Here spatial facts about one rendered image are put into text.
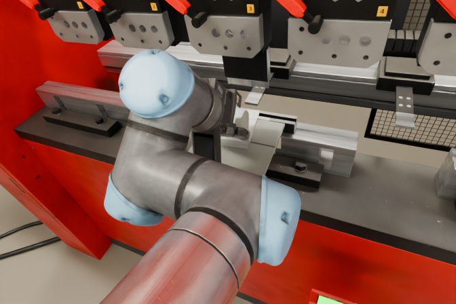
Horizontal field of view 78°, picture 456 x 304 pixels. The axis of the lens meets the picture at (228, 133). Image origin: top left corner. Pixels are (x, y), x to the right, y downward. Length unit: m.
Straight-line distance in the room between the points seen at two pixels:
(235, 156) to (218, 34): 0.25
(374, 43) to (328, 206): 0.35
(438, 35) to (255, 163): 0.36
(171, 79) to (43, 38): 1.02
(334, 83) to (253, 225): 0.68
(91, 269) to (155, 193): 1.52
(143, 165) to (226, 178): 0.09
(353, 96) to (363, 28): 0.42
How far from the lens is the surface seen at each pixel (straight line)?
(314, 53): 0.52
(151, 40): 0.66
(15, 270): 2.07
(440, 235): 0.71
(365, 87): 0.88
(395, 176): 0.77
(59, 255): 1.96
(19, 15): 1.25
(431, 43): 0.51
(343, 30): 0.50
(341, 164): 0.70
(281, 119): 0.69
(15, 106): 1.24
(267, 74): 0.61
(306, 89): 0.90
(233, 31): 0.55
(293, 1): 0.46
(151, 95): 0.30
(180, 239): 0.23
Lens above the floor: 1.44
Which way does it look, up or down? 42 degrees down
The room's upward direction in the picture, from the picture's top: 10 degrees counter-clockwise
